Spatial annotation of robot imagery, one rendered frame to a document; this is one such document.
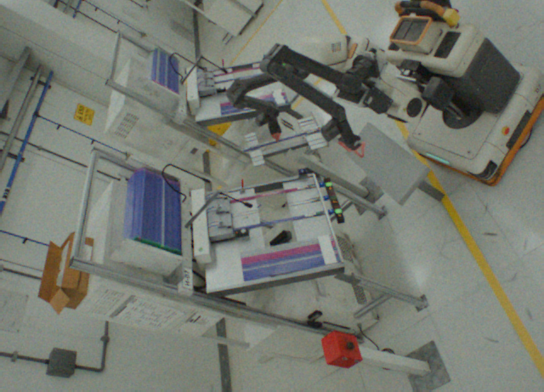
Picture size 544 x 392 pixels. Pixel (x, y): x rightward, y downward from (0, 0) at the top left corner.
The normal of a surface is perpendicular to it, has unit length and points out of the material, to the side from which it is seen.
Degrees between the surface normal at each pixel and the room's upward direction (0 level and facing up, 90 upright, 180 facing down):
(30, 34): 90
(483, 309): 0
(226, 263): 45
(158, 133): 90
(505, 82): 90
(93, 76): 90
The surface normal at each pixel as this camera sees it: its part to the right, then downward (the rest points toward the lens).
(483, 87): 0.41, 0.35
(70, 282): 0.47, -0.70
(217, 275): -0.11, -0.70
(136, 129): 0.15, 0.69
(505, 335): -0.77, -0.37
